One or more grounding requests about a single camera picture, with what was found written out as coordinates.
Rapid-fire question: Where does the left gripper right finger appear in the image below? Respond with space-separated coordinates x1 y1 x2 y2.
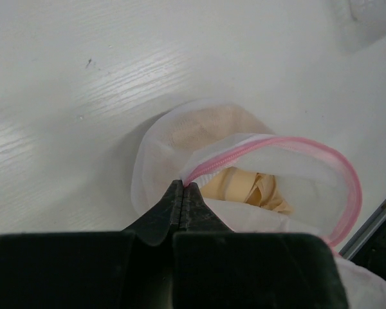
172 184 348 308

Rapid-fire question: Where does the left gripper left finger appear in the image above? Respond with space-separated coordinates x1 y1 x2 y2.
0 180 183 308

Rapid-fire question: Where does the white mesh laundry bag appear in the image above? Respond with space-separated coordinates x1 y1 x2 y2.
131 100 386 308

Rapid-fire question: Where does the beige bra inside bag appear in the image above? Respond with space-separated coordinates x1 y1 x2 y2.
169 104 293 214

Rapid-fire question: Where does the white plastic basket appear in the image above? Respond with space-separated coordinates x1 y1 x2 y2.
326 0 386 54

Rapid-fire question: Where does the aluminium rail frame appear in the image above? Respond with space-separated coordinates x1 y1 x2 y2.
340 199 386 260

